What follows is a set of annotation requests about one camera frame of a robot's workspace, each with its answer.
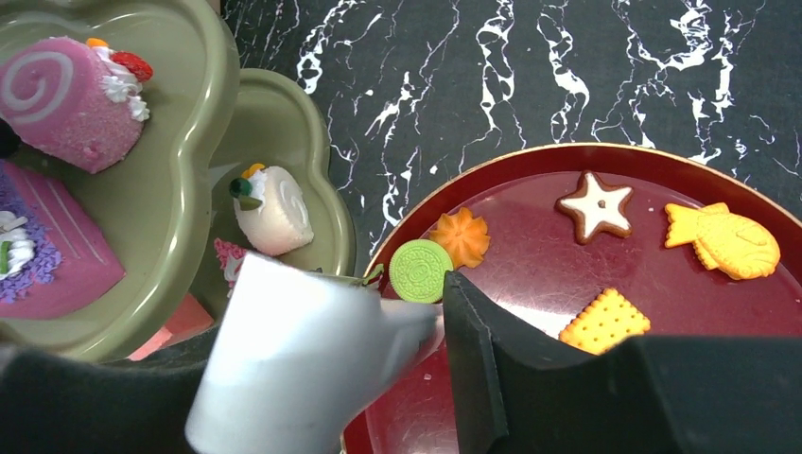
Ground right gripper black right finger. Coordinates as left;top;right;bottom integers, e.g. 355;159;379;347
443;272;801;453

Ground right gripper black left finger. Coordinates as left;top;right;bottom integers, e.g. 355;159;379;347
1;327;218;454

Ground purple frosted cake slice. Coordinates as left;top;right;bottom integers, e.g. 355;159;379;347
1;161;126;320

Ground red round lacquer tray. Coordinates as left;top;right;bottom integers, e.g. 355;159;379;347
340;142;802;454

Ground white plastic tongs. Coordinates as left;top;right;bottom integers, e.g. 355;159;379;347
184;253;444;454

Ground white sugared cake piece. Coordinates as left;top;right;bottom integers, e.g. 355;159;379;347
228;164;314;256

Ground pink rectangular cake bar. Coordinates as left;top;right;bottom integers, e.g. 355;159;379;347
1;37;153;174

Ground green three-tier serving stand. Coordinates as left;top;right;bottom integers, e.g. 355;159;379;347
1;1;356;361

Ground pink swirl roll cake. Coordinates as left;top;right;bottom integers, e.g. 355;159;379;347
128;293;214;361

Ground pink sprinkled cake slice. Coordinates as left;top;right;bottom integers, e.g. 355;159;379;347
213;237;248;297

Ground square yellow cracker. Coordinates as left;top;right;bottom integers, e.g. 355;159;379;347
558;288;651;355

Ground orange flower cookie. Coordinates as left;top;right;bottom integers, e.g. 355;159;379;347
428;207;491;269

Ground star shaped cookie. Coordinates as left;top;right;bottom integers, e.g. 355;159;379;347
554;170;634;245

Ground fish shaped yellow cookie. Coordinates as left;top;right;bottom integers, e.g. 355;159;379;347
665;202;781;280

